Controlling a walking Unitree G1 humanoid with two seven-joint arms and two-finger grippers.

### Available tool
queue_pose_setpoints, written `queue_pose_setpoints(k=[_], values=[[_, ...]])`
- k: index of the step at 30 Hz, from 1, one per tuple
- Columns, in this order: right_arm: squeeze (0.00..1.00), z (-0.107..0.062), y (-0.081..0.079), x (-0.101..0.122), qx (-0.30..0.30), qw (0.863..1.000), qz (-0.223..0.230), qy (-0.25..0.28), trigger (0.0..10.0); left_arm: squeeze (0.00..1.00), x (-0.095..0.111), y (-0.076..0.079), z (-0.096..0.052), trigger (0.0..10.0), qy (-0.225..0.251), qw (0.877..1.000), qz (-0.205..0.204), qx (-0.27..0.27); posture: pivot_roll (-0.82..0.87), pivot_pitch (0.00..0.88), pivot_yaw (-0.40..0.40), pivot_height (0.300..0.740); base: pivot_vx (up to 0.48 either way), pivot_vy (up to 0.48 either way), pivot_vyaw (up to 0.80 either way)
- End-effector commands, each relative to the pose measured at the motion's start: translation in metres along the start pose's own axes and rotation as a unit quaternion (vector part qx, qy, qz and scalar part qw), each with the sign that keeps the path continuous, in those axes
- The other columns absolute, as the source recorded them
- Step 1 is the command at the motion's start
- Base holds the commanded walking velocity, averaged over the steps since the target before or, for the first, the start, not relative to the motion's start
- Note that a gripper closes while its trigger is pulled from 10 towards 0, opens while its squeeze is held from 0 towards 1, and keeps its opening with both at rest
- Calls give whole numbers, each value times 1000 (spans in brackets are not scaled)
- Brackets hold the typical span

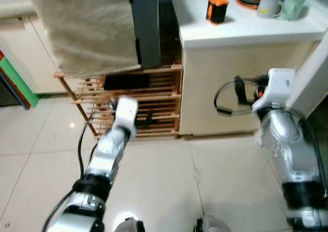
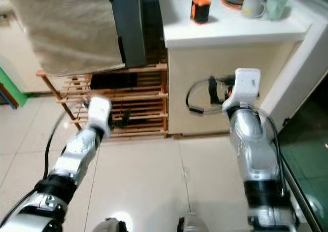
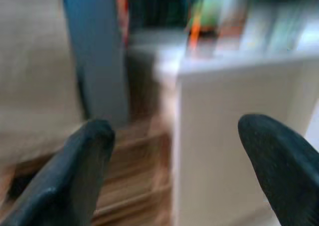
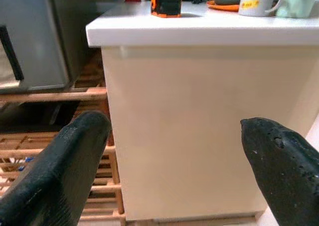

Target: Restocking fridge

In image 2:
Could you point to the green storage bin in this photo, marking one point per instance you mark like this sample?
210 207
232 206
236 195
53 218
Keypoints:
7 88

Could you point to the grey robot leg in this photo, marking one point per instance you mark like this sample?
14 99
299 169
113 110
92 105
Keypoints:
193 224
107 226

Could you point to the beige cloth fridge cover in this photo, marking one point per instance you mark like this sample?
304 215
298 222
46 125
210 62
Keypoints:
66 27

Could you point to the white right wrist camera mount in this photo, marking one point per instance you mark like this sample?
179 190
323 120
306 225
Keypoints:
246 86

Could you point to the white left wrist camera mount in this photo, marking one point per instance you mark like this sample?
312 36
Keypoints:
100 114

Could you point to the grey robot left leg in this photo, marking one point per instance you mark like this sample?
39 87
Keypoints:
107 226

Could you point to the grey mug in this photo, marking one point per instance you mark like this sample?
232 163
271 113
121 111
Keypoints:
252 6

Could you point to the wooden slatted rack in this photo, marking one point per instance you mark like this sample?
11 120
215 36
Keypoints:
163 104

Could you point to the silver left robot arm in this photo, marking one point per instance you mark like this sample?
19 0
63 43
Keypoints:
77 160

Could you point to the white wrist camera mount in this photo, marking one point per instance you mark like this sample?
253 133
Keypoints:
246 86
100 114

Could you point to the white counter cabinet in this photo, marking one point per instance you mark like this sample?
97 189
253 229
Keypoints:
225 88

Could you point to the grey robot right leg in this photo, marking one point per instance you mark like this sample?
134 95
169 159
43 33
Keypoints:
193 224

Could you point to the orange black gadget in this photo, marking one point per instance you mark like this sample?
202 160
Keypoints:
200 11

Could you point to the green mug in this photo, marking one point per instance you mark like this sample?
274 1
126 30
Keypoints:
277 7

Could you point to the glass sliding door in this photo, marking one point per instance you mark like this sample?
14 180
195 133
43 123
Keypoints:
307 155

